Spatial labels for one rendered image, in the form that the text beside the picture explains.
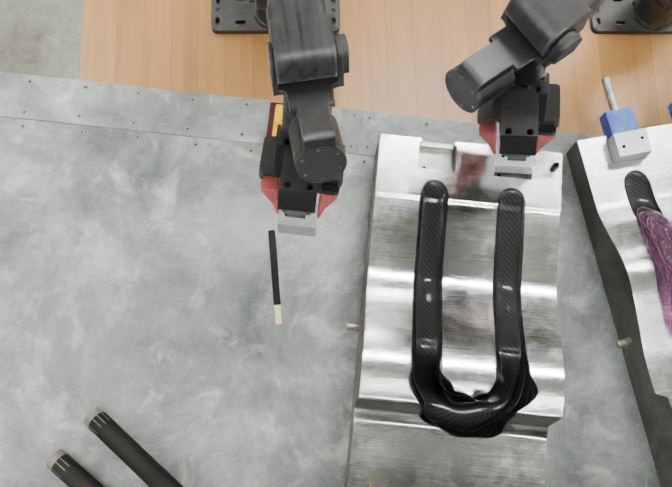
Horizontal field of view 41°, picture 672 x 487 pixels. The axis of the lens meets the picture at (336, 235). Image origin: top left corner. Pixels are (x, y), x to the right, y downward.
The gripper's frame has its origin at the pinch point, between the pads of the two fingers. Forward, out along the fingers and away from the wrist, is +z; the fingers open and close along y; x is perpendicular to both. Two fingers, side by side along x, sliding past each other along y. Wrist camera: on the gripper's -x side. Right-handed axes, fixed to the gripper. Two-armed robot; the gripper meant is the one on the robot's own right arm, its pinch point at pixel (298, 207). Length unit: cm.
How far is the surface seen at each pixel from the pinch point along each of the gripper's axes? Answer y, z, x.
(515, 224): 30.1, 4.7, 5.6
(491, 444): 28.7, 20.1, -20.3
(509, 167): 27.7, -2.7, 9.0
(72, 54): -62, 58, 98
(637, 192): 48, 4, 14
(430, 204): 18.1, 4.1, 7.1
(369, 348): 10.9, 9.4, -14.4
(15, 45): -77, 58, 99
